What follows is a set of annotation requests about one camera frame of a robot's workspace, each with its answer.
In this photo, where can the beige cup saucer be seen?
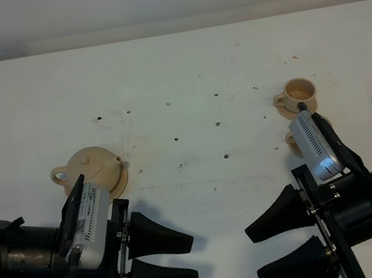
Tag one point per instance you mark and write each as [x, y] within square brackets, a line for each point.
[291, 115]
[295, 149]

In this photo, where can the beige near teacup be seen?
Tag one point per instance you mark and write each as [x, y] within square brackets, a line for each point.
[291, 139]

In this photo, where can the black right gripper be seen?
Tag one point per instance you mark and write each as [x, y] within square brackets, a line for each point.
[343, 205]

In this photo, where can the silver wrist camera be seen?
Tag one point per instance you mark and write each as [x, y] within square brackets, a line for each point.
[84, 224]
[319, 156]

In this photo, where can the beige teapot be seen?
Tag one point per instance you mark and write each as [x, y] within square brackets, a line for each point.
[98, 165]

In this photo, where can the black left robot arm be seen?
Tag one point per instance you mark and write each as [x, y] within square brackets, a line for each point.
[34, 252]

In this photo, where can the beige far teacup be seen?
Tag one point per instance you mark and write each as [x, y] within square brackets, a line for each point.
[296, 91]

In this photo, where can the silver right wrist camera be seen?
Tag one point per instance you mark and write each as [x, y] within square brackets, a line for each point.
[319, 156]

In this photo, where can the beige far cup saucer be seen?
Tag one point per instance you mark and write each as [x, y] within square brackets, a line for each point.
[291, 115]

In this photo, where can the beige teacup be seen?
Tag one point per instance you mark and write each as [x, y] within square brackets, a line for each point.
[296, 91]
[291, 139]

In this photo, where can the beige teapot saucer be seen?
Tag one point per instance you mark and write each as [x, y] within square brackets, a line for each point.
[111, 176]

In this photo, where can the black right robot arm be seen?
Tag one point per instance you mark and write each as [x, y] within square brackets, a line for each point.
[341, 209]

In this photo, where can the beige near cup saucer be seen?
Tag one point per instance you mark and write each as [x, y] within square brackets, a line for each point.
[295, 149]

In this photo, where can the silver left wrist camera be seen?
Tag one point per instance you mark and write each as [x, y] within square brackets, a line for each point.
[84, 224]

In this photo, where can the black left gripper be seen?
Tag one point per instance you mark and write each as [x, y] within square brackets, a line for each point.
[146, 238]

